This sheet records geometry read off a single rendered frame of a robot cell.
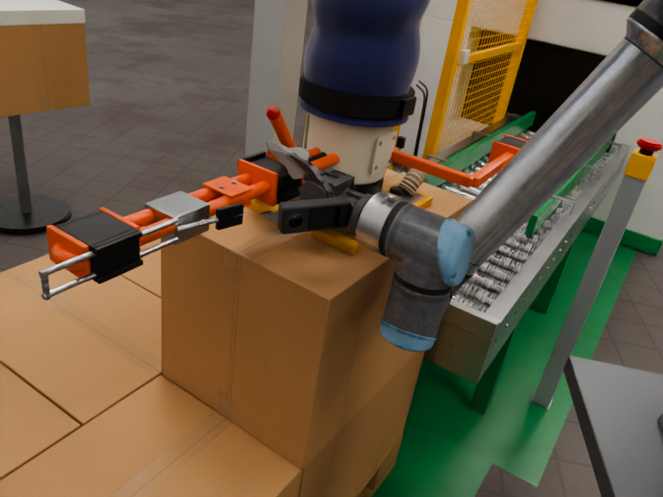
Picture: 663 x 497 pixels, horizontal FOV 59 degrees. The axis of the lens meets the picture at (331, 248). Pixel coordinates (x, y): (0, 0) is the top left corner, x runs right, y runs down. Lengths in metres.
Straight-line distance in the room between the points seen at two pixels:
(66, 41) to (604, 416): 2.37
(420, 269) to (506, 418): 1.48
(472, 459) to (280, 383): 1.11
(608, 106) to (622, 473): 0.59
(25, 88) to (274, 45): 1.02
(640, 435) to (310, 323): 0.63
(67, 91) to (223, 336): 1.84
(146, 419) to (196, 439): 0.12
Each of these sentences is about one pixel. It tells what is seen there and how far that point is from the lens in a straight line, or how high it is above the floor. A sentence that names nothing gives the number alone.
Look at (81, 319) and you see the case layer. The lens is 1.57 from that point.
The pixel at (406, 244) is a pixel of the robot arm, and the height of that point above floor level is 1.08.
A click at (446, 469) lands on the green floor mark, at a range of 2.03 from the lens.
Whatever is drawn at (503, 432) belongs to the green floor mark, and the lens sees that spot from 2.23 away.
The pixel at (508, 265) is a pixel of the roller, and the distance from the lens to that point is 2.08.
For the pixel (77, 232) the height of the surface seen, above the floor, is 1.10.
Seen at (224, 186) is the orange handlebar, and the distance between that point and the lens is 0.93.
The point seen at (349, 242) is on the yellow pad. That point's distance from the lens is 1.08.
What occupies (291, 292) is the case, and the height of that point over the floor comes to 0.92.
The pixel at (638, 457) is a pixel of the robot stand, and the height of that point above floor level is 0.75.
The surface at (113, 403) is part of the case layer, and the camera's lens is 1.34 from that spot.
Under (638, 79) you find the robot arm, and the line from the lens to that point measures 0.92.
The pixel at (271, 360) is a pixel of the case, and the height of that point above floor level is 0.76.
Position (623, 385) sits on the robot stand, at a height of 0.75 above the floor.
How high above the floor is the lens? 1.47
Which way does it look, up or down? 29 degrees down
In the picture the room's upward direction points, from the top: 9 degrees clockwise
